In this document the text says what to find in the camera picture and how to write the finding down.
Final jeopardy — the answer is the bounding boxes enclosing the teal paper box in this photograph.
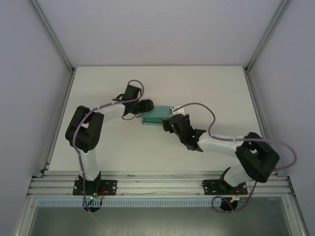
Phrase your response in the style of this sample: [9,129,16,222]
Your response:
[136,105,173,129]

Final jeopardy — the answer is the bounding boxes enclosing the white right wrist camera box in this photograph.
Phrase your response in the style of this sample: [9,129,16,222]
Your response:
[169,105,186,116]

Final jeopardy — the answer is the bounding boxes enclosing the aluminium mounting rail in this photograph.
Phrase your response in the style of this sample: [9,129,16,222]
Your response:
[27,171,295,198]

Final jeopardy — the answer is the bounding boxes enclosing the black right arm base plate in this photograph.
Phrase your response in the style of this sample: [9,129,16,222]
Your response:
[200,179,247,196]

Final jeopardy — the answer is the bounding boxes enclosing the aluminium table side rail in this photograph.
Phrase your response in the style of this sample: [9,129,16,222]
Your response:
[39,71,76,178]
[243,68,283,178]

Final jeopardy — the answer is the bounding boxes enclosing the slotted grey cable duct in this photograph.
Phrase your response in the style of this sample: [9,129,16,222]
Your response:
[36,199,215,208]

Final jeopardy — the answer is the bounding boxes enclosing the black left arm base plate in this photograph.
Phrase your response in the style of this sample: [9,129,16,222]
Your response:
[72,179,118,196]

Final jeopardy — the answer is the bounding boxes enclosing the aluminium frame post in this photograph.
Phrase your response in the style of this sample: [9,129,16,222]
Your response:
[31,0,75,73]
[245,0,291,72]

